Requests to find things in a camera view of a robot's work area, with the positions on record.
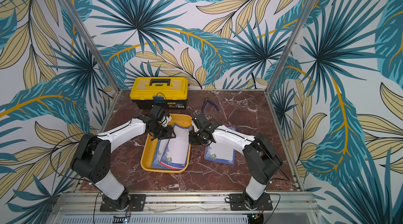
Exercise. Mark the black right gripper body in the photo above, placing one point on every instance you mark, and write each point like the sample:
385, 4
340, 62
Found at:
195, 135

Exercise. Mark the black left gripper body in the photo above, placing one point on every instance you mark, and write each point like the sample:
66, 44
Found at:
161, 132

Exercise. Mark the blue floral stationery paper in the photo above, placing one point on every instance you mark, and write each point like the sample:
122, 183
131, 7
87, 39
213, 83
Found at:
175, 155
220, 153

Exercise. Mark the yellow plastic tray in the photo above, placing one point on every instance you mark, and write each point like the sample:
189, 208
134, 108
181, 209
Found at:
150, 146

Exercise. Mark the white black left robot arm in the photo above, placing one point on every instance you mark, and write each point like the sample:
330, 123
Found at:
92, 158

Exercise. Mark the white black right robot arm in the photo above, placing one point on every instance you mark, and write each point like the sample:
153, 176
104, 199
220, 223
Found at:
262, 159

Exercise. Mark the stack of stationery papers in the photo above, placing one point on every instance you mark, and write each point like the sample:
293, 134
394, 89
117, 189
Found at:
159, 151

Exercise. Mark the yellow black toolbox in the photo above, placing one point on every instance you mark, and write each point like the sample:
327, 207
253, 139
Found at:
166, 92

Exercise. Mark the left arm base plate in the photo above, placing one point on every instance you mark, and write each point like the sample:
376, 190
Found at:
128, 202

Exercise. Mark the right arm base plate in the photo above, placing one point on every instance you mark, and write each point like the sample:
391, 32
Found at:
242, 202

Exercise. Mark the aluminium front rail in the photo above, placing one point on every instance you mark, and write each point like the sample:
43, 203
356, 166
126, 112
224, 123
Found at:
159, 202

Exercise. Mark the aluminium left corner post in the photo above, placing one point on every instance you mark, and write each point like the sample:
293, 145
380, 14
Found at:
82, 30

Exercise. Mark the aluminium corner post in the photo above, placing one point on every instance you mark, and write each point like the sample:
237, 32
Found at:
291, 41
82, 30

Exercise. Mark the aluminium right corner post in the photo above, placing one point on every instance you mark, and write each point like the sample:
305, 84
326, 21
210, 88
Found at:
291, 41

